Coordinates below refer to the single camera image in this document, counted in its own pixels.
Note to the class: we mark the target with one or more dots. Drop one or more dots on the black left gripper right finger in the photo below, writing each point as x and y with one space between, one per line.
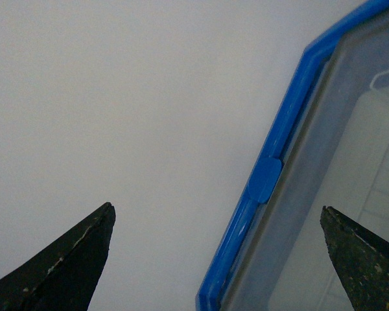
360 259

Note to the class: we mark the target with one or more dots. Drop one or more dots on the blue round lid handle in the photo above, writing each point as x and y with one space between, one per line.
263 179

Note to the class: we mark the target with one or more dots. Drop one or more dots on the glass sliding freezer lid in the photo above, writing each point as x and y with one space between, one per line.
284 263

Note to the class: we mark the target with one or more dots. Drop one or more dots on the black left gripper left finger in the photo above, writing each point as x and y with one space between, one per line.
65 274

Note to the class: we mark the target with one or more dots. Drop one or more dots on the white wire freezer basket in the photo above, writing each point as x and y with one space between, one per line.
359 177

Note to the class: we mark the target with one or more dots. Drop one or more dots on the white chest freezer blue rim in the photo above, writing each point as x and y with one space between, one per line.
315 56

